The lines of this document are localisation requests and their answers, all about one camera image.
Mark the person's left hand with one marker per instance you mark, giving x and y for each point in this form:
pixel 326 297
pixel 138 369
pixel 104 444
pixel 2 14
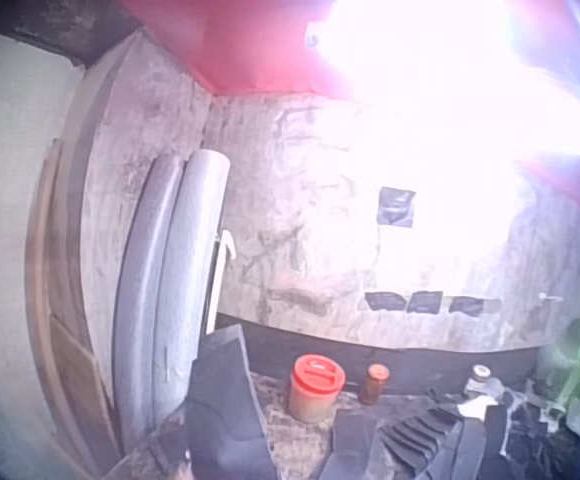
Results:
pixel 184 471

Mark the dark stiff fabric piece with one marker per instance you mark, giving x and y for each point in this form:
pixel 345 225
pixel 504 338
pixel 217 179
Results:
pixel 225 410

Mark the red lid plastic container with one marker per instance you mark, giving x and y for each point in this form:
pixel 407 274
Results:
pixel 316 387

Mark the wooden door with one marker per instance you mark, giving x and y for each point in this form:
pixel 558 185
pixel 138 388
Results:
pixel 62 360

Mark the white narrow board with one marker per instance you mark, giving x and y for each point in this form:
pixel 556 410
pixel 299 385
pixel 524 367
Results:
pixel 217 280

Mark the brown jar orange lid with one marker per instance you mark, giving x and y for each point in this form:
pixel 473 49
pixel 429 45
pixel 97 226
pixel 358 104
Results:
pixel 373 387

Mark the heap of black fabric pieces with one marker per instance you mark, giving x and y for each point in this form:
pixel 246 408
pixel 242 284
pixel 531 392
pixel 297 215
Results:
pixel 400 440

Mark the grey fabric strip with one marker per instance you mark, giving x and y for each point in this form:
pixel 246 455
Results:
pixel 465 450

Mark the white cloth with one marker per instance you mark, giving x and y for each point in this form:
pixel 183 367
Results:
pixel 476 408

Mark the glass jar white lid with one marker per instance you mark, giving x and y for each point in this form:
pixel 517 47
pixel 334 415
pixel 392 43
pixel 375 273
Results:
pixel 478 380

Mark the heap of dark scraps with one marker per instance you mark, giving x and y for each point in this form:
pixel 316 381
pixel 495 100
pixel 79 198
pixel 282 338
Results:
pixel 537 430

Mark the small black wall paper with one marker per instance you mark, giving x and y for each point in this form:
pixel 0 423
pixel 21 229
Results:
pixel 467 305
pixel 384 301
pixel 425 302

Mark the large black wall paper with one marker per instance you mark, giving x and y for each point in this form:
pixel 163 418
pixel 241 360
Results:
pixel 396 207

